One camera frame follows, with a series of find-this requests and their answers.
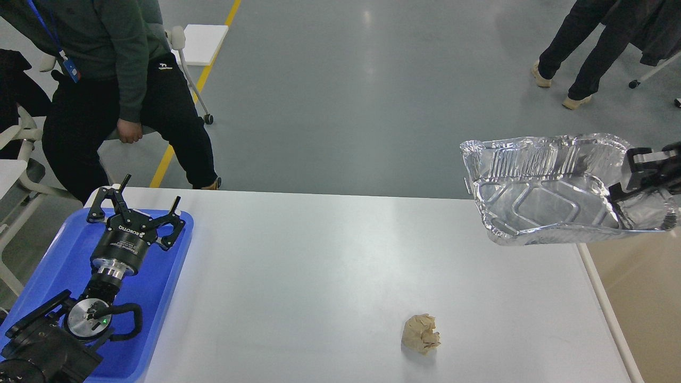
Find person's hand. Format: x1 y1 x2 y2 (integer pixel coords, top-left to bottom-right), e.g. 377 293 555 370
117 119 144 144

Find dark coat on rack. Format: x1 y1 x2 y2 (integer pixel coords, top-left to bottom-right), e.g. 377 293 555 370
628 1 680 89

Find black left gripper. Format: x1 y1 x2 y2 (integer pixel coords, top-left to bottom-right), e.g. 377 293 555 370
86 174 186 277

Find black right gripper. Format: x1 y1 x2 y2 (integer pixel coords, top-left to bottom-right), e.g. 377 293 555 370
610 141 680 230

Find white board on floor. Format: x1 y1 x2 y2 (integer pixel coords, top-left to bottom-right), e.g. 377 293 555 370
168 24 229 66

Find person in green sweater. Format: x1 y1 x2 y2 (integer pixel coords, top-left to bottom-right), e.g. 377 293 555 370
2 1 221 203

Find white chair at left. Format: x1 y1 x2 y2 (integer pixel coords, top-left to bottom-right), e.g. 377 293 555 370
0 51 80 298

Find walking person in black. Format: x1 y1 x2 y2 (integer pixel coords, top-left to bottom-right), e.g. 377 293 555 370
530 0 660 111

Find left floor outlet plate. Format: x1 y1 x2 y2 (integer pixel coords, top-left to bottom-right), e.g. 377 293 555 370
463 178 472 195

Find blue plastic tray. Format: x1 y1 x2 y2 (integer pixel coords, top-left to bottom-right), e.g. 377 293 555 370
0 208 194 382

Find aluminium foil tray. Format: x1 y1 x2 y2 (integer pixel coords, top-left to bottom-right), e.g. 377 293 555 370
460 133 679 246

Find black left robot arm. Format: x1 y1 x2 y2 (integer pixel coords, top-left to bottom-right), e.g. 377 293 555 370
2 179 193 382

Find beige plastic bin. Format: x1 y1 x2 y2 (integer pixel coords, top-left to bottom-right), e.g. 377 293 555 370
577 228 680 382

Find blue lanyard badge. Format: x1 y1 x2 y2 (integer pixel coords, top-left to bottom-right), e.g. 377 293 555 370
27 0 81 84

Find crumpled brown paper ball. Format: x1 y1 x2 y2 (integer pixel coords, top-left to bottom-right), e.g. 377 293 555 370
401 313 441 356

